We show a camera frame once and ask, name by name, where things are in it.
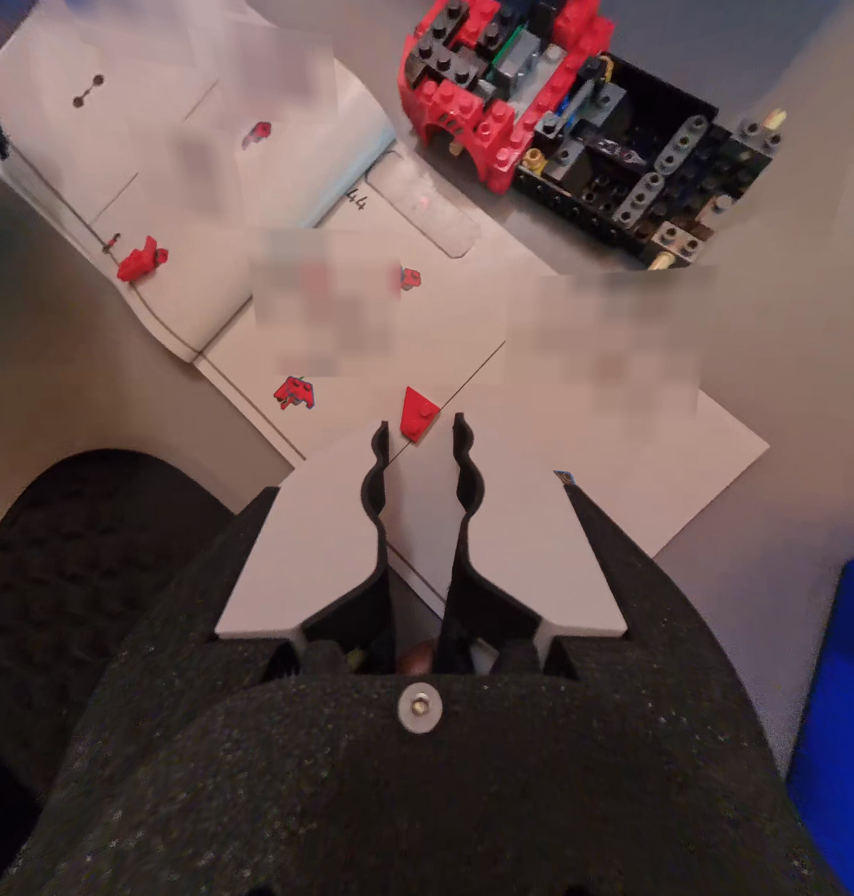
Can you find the blue storage bin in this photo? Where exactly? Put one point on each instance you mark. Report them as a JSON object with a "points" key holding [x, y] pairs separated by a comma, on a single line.
{"points": [[840, 735]]}

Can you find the partly built lego car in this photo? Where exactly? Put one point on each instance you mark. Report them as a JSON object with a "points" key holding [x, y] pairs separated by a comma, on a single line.
{"points": [[609, 161]]}

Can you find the red lego sub-assembly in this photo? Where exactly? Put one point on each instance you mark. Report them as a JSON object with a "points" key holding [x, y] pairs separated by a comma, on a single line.
{"points": [[141, 260]]}

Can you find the red lego wedge plate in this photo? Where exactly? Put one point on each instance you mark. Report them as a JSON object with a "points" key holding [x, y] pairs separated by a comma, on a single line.
{"points": [[418, 413]]}

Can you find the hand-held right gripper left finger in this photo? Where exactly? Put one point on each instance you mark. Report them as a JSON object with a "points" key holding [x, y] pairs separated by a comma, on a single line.
{"points": [[308, 553]]}

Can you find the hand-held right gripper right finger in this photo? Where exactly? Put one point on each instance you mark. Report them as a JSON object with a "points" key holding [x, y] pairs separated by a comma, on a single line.
{"points": [[546, 553]]}

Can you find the lego instruction booklet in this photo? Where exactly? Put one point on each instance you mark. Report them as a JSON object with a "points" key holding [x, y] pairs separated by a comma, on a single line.
{"points": [[202, 280]]}

